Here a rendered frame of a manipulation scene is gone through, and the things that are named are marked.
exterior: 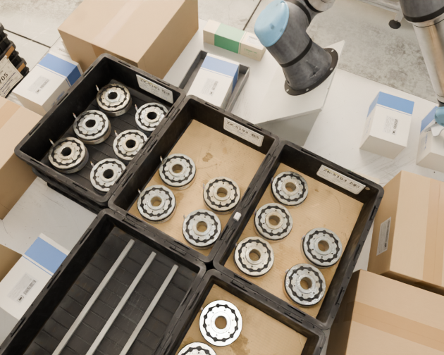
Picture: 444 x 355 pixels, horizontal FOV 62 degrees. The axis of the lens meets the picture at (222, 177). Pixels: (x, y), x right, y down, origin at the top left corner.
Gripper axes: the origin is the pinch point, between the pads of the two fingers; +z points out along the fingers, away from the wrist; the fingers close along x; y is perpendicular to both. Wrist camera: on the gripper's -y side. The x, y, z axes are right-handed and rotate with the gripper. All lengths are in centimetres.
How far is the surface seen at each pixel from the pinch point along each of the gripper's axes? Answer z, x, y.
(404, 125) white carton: -2.7, -15.0, 2.9
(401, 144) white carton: -2.7, -15.1, 10.5
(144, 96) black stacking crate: -6, -97, 24
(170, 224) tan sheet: -7, -74, 60
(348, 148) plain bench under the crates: 6.3, -28.9, 11.8
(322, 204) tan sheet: -7, -36, 41
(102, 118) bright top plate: -10, -104, 38
